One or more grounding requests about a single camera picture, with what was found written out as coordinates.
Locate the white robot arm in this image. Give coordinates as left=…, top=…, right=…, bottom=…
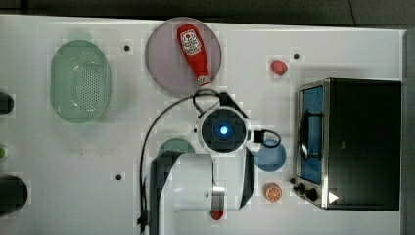
left=149, top=107, right=255, bottom=235

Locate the black toaster oven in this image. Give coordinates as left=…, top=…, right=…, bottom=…
left=292, top=78, right=402, bottom=212

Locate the green mug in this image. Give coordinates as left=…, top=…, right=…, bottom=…
left=158, top=138, right=195, bottom=156

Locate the grey round plate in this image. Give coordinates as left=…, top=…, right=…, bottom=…
left=145, top=17, right=221, bottom=96

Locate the blue bowl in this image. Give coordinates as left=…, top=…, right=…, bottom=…
left=253, top=143, right=286, bottom=172

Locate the red plush ketchup bottle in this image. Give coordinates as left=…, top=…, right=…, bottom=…
left=176, top=23, right=211, bottom=89

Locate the pink strawberry toy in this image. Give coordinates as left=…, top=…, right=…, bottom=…
left=270, top=60, right=288, bottom=76

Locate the red strawberry toy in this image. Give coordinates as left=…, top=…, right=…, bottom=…
left=210, top=211, right=224, bottom=220

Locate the orange slice toy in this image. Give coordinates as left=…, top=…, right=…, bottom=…
left=263, top=182, right=282, bottom=203

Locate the green perforated colander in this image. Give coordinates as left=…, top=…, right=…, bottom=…
left=50, top=40, right=112, bottom=123

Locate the black cylinder object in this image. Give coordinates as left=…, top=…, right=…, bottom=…
left=0, top=93, right=15, bottom=115

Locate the dark round object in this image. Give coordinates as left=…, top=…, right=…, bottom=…
left=0, top=175, right=28, bottom=216

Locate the small green object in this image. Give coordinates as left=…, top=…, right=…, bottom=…
left=0, top=147, right=7, bottom=159

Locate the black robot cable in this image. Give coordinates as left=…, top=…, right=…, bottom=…
left=136, top=89, right=282, bottom=234

